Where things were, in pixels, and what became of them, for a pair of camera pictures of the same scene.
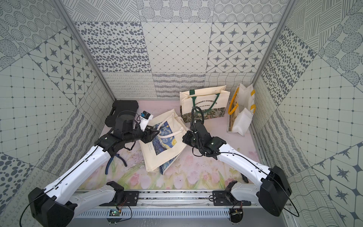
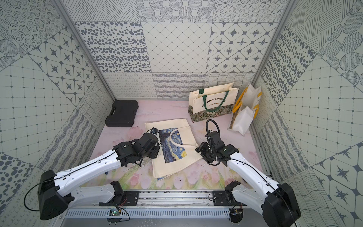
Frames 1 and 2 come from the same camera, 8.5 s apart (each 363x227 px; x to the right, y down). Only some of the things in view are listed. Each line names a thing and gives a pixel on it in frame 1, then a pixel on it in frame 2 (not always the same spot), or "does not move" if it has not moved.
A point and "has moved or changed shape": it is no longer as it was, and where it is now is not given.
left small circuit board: x=114 y=212 does not move
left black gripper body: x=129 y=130 to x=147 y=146
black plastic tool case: x=121 y=107 does not move
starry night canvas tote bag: x=160 y=154 has moved or changed shape
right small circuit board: x=236 y=215 does not move
